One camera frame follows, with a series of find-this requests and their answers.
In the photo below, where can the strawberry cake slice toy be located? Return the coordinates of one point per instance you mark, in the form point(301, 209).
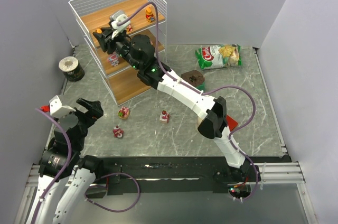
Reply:
point(164, 117)

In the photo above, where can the pink bear strawberry donut toy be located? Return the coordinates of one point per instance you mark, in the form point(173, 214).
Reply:
point(124, 112)

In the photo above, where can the white wire wooden shelf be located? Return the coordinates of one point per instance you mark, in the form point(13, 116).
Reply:
point(120, 80)

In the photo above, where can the cream plastic cup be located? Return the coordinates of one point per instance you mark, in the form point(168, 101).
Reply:
point(199, 121)

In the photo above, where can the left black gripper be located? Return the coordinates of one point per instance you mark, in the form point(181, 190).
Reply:
point(86, 114)

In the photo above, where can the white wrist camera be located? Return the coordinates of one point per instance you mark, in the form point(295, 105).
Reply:
point(56, 108)
point(118, 22)

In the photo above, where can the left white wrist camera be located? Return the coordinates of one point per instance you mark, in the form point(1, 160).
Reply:
point(56, 108)

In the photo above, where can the green wrapped brown roll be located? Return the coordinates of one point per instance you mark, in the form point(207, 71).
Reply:
point(194, 78)

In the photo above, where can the small orange bear toy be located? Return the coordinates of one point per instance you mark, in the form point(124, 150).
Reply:
point(150, 17)

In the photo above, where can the dark can white lid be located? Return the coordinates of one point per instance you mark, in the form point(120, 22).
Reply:
point(71, 68)

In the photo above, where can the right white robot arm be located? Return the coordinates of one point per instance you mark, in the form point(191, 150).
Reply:
point(212, 110)

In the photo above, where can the green chips bag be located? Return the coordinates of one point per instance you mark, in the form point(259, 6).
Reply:
point(218, 56)

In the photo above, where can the pink blue bear toy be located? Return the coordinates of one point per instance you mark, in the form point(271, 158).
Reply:
point(113, 59)

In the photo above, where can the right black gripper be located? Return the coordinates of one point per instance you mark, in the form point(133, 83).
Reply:
point(109, 40)

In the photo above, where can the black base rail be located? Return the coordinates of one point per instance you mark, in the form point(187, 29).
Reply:
point(175, 174)

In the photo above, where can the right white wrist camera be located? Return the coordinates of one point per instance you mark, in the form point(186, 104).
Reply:
point(118, 22)

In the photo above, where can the pink bear cake toy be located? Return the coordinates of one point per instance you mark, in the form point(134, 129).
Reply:
point(118, 132)

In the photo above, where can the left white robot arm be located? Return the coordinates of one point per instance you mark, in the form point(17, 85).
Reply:
point(64, 176)

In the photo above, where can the orange bear red shirt toy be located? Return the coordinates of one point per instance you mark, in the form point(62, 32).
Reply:
point(129, 28)

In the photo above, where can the red flat box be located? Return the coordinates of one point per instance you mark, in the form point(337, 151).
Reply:
point(232, 124)

